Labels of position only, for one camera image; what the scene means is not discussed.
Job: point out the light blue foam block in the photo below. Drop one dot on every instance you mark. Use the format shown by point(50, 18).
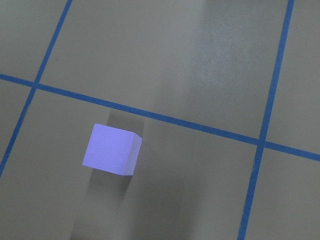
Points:
point(112, 150)

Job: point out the brown paper table cover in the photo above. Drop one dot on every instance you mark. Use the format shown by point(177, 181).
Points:
point(225, 95)

